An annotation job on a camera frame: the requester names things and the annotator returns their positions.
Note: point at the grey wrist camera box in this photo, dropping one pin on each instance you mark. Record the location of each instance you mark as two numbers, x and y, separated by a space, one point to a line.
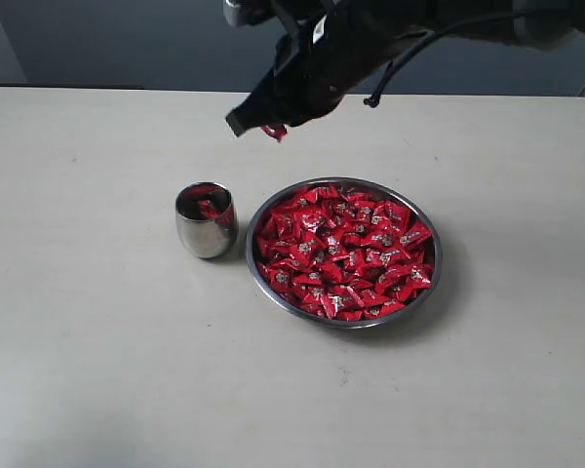
240 13

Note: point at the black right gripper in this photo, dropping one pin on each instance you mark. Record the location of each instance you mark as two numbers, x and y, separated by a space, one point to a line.
338 46

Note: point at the stainless steel plate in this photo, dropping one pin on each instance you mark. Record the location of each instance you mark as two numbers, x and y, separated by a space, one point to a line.
362 244

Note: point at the red candy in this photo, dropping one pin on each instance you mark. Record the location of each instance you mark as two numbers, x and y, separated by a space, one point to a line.
208 208
275 131
333 304
418 277
319 193
285 224

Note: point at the stainless steel cup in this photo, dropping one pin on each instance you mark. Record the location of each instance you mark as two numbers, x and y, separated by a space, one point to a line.
206 238

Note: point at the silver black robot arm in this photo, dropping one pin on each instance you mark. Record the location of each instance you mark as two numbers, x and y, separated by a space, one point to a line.
539 25

